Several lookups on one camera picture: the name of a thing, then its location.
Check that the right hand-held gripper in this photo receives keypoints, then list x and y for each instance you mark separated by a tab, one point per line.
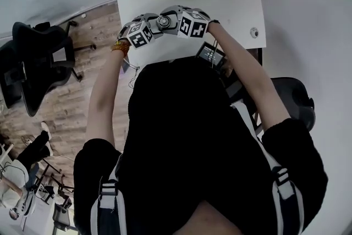
193	26

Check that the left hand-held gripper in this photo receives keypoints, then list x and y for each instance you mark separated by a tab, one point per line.
138	36

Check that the person's right forearm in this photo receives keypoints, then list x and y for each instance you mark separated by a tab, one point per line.
247	71

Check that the person's left forearm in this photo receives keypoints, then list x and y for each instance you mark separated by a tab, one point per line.
103	90

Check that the black wristband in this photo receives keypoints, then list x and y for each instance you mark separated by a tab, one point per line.
215	21

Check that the black device with screen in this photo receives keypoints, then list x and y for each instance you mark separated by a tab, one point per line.
211	56

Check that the small white round device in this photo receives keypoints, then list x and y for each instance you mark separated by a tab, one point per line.
254	32

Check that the black office chair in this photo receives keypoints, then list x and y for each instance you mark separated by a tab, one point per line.
35	63
296	101

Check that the person's black shirt torso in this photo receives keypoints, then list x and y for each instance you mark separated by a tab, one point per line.
192	146

